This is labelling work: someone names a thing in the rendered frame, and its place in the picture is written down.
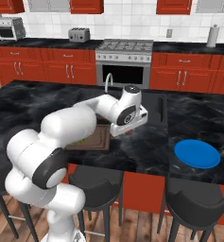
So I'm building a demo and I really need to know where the red upper cupboard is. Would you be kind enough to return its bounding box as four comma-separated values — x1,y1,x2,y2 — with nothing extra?
69,0,105,15
156,0,194,16
0,0,26,14

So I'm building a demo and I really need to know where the brown wooden tray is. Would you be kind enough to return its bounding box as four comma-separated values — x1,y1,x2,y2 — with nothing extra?
65,123,112,152

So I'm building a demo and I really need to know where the grey toaster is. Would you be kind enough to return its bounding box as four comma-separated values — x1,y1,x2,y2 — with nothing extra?
67,26,92,43

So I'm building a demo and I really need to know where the green asparagus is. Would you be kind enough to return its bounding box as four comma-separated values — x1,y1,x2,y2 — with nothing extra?
74,137,91,146

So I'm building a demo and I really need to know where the silver toaster oven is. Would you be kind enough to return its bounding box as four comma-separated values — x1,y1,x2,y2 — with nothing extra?
0,16,27,42

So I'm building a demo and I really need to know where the blue round plate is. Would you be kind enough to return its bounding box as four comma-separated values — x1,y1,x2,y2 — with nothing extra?
174,139,222,170

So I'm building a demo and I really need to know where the red island cabinet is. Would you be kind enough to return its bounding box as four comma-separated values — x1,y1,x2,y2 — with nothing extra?
0,151,224,229

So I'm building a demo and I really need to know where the silver curved tap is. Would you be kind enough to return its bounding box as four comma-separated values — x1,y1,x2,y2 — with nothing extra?
104,72,114,95

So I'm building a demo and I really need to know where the steel stove with oven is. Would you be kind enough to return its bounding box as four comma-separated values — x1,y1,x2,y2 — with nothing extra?
95,39,155,91

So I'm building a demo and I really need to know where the white paper towel roll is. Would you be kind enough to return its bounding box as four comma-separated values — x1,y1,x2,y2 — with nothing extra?
205,24,221,49

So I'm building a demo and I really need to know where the grey upper cupboard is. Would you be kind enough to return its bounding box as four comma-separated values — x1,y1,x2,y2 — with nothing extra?
26,0,71,13
195,0,224,14

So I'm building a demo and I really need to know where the black sink basin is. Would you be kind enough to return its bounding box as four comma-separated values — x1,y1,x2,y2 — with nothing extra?
75,88,168,128

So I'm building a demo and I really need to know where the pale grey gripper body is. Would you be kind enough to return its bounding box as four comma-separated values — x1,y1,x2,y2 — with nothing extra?
109,118,144,138

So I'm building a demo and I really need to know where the red lower cupboard run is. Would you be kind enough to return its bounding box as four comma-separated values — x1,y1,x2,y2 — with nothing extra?
0,44,97,87
148,51,224,96

